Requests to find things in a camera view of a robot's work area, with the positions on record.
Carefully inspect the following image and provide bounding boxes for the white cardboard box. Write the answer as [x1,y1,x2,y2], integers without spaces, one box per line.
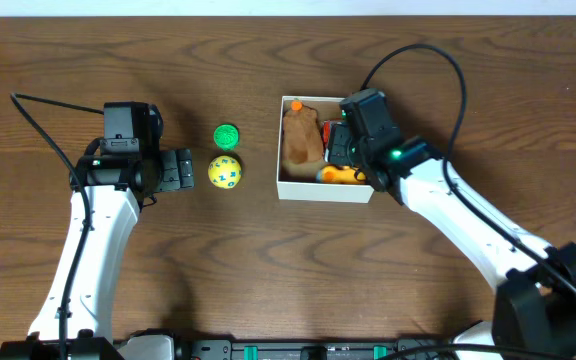
[275,95,374,203]

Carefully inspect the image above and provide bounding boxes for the red toy fire truck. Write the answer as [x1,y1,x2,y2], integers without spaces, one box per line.
[321,119,344,152]

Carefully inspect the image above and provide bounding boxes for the brown plush bear toy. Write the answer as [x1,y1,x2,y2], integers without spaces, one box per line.
[282,100,324,173]

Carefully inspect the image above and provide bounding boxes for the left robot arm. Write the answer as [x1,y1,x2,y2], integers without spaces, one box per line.
[0,102,194,359]

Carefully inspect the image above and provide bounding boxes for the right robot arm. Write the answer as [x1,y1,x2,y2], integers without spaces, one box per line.
[329,89,576,359]

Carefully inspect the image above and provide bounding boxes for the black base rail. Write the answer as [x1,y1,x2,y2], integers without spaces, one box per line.
[118,335,442,360]

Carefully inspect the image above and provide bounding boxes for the yellow ball with letters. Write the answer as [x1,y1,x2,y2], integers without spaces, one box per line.
[208,155,242,189]

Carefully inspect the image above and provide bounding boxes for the green round toy disc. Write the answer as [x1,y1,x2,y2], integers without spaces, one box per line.
[213,123,240,151]

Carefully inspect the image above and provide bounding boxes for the yellow rubber duck toy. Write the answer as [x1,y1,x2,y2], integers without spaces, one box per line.
[316,165,367,185]

